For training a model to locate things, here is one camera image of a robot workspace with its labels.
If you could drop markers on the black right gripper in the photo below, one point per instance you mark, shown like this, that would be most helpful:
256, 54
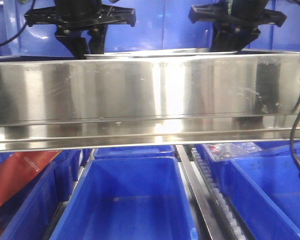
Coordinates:
235, 22

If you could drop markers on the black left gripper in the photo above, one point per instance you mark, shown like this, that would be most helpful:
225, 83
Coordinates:
81, 25

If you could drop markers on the silver metal tray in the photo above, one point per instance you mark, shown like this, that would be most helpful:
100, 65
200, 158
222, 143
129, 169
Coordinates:
177, 52

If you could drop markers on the clear plastic bag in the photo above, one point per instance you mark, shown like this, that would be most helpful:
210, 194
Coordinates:
227, 150

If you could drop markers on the blue bin rear right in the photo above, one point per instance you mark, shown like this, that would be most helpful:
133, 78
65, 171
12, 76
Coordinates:
269, 148

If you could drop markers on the blue bin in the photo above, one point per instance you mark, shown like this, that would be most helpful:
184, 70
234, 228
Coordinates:
27, 215
269, 148
128, 199
265, 192
149, 151

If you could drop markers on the blue bin rear centre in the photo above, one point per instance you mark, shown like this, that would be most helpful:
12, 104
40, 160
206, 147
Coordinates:
149, 151

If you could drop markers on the red package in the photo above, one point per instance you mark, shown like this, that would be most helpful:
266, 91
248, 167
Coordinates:
20, 169

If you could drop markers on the blue bin lower right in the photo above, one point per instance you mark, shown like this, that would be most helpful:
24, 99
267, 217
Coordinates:
265, 192

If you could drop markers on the blue bin lower centre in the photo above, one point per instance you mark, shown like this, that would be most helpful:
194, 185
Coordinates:
128, 199

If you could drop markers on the blue bin lower left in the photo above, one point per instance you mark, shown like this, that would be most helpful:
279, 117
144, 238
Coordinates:
27, 215

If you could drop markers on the lower white roller track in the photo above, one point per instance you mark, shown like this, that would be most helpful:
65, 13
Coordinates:
227, 217

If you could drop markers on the stainless steel shelf front rail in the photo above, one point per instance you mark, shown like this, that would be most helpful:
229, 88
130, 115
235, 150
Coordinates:
212, 98

